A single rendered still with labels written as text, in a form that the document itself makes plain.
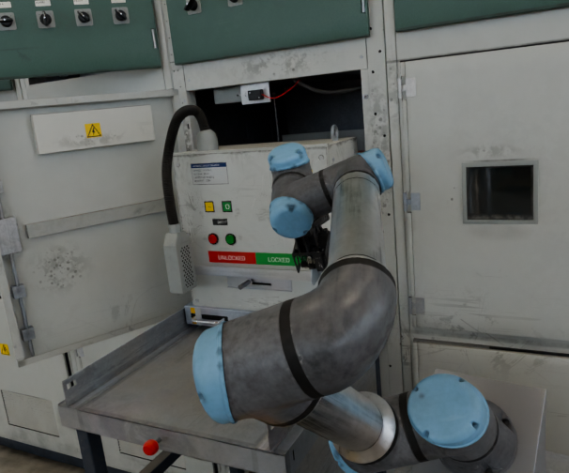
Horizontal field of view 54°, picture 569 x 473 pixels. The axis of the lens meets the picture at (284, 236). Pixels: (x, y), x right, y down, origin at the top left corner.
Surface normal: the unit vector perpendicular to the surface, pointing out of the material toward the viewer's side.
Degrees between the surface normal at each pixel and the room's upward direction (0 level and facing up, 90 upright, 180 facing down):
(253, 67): 90
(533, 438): 45
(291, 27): 90
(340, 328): 60
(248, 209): 90
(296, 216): 115
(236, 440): 0
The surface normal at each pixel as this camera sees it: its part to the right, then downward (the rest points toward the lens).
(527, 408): -0.47, -0.50
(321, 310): -0.18, -0.66
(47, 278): 0.59, 0.13
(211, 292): -0.44, 0.25
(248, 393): -0.18, 0.40
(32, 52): 0.30, 0.19
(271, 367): -0.32, 0.08
